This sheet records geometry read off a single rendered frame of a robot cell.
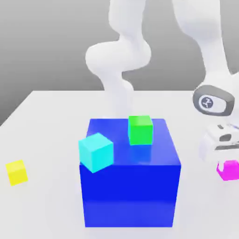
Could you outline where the small yellow cube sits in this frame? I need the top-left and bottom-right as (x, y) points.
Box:
(5, 159), (29, 187)

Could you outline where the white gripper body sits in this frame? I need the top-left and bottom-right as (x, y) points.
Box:
(198, 134), (239, 166)

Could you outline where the large blue box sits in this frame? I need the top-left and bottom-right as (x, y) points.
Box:
(79, 118), (182, 228)

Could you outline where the small magenta cube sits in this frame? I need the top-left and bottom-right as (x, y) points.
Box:
(216, 160), (239, 182)

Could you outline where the small green cube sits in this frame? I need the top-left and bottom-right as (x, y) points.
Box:
(128, 115), (154, 146)

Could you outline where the small cyan cube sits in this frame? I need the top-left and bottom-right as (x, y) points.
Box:
(78, 132), (114, 174)

